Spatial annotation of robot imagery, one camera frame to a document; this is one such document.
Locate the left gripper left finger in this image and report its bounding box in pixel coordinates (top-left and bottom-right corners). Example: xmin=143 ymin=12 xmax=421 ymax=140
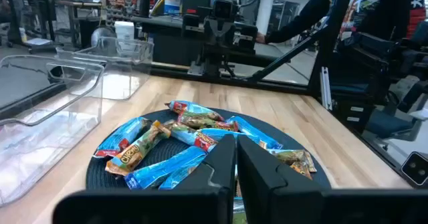
xmin=51 ymin=133 xmax=237 ymax=224

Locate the white box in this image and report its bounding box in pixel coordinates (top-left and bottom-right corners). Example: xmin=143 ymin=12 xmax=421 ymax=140
xmin=114 ymin=20 xmax=136 ymax=41

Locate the clear plastic bin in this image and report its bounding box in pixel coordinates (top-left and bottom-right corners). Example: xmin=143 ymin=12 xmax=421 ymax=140
xmin=55 ymin=35 xmax=155 ymax=102
xmin=0 ymin=54 xmax=105 ymax=207

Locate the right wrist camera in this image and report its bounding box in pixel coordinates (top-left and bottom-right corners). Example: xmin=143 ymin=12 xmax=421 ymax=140
xmin=211 ymin=0 xmax=241 ymax=20

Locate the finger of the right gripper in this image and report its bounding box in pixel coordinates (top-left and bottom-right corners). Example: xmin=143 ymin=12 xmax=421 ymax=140
xmin=219 ymin=19 xmax=259 ymax=53
xmin=182 ymin=14 xmax=220 ymax=47

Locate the black aluminium rig frame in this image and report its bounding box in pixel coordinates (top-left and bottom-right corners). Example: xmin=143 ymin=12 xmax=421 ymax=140
xmin=146 ymin=0 xmax=428 ymax=193

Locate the dark round plate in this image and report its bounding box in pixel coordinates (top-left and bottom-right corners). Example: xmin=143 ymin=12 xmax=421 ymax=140
xmin=85 ymin=107 xmax=332 ymax=191

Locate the white pillar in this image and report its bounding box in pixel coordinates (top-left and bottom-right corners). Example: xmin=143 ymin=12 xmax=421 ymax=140
xmin=255 ymin=0 xmax=276 ymax=35

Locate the silver aluminium extrusion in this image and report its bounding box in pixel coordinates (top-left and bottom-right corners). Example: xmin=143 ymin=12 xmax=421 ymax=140
xmin=320 ymin=66 xmax=333 ymax=112

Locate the brown red granola bar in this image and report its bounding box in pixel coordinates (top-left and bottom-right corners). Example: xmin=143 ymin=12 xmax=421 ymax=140
xmin=163 ymin=122 xmax=219 ymax=153

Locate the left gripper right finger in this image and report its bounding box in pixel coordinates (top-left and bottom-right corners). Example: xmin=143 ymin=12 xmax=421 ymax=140
xmin=236 ymin=135 xmax=428 ymax=224

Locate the black table-level camera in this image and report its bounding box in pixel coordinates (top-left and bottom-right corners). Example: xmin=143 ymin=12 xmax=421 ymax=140
xmin=400 ymin=151 xmax=428 ymax=187

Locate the red parts shelf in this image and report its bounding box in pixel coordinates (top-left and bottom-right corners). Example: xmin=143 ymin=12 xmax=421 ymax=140
xmin=101 ymin=0 xmax=142 ymax=17

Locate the brown blue snack bag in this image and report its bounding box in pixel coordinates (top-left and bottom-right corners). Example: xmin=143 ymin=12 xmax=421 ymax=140
xmin=289 ymin=162 xmax=314 ymax=181

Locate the green orange granola bar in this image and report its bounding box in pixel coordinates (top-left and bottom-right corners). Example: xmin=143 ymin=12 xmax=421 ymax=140
xmin=267 ymin=149 xmax=318 ymax=174

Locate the person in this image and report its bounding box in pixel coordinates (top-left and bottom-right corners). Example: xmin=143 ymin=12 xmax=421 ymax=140
xmin=255 ymin=0 xmax=428 ymax=47

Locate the yellow cable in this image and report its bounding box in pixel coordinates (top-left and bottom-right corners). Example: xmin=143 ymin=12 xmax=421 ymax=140
xmin=149 ymin=0 xmax=184 ymax=17

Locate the blue office chair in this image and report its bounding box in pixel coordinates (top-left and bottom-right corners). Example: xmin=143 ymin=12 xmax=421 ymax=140
xmin=362 ymin=80 xmax=428 ymax=151

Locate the black drawer cabinet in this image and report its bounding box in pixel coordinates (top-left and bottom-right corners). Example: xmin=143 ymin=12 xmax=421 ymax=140
xmin=329 ymin=31 xmax=407 ymax=134

